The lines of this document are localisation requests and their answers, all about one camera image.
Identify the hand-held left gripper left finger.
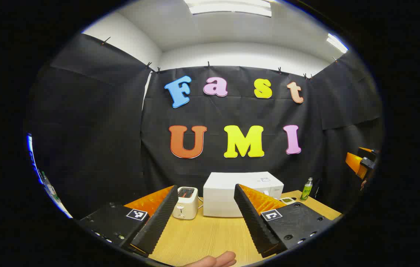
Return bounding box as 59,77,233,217
77,185,179,256

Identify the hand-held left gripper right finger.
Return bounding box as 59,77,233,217
234,184,334,258

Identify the white microwave oven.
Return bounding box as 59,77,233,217
203,172,284,218

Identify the cream toaster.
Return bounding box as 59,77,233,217
173,187,198,220

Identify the green drink bottle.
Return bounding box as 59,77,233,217
300,177,313,201

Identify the small ceiling light panel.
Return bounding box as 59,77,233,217
327,33,348,54

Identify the long ceiling light panel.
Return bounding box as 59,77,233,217
184,0,272,17

